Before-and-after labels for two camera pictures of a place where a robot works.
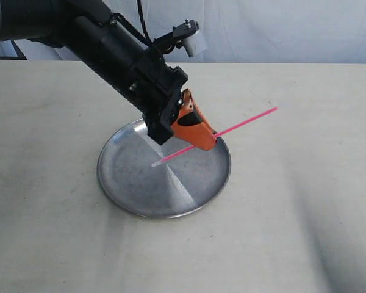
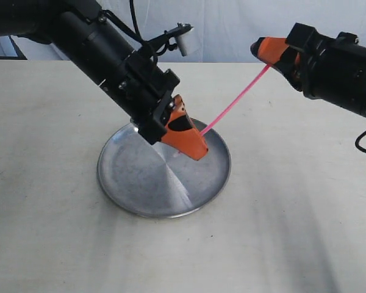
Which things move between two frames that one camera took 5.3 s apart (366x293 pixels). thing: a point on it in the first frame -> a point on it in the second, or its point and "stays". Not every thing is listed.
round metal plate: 183,185 stays
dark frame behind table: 20,55 stays
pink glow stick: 156,162 -> 233,102
